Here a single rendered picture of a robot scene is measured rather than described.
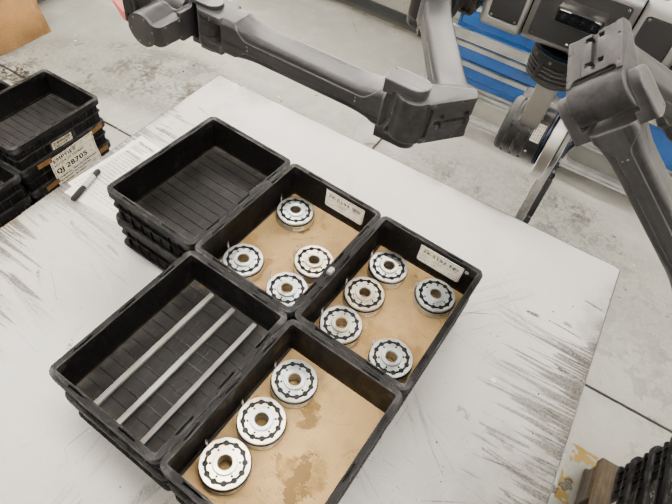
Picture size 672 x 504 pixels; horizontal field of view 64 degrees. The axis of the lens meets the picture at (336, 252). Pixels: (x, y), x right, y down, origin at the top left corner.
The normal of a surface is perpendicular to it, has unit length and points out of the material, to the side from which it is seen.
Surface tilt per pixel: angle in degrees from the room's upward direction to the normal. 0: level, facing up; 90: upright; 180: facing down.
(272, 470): 0
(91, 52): 0
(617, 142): 88
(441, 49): 3
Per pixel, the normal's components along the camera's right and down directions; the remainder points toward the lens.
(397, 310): 0.11, -0.61
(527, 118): -0.51, 0.64
